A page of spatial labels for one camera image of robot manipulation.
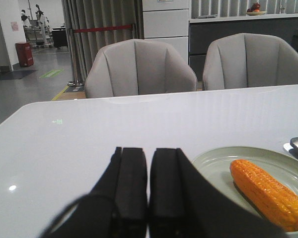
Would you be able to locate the dark grey kitchen counter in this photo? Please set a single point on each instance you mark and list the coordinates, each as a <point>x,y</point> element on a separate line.
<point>204,31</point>

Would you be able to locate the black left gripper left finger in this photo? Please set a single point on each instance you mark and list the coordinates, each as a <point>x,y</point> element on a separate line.
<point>116,207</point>

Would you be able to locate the red bin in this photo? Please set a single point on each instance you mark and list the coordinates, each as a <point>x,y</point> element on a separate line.
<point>24,54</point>

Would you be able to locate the orange corn cob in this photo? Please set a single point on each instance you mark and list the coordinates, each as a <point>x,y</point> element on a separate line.
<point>274,200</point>

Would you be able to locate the left grey upholstered chair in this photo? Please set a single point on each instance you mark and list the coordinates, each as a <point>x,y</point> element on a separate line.
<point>138,67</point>

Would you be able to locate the white drawer cabinet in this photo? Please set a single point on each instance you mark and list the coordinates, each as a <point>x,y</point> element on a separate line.
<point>167,21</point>

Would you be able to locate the grey upholstered chair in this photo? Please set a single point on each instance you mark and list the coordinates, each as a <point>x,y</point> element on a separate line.
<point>249,60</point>
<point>138,67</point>

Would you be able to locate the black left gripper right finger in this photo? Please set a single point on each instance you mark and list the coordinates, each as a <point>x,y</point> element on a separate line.
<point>183,204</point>

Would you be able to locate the red barrier belt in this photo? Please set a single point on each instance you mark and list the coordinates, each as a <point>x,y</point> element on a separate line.
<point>102,29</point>

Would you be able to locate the pink wall notice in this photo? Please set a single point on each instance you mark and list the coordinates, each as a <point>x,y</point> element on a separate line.
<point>14,26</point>

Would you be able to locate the right grey upholstered chair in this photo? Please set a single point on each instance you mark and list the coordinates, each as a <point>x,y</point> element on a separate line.
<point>249,60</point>

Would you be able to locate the pale green plate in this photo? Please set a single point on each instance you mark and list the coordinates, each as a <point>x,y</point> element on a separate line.
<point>214,166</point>

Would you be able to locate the fruit bowl on counter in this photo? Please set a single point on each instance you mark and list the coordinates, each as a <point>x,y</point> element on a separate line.
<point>255,10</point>

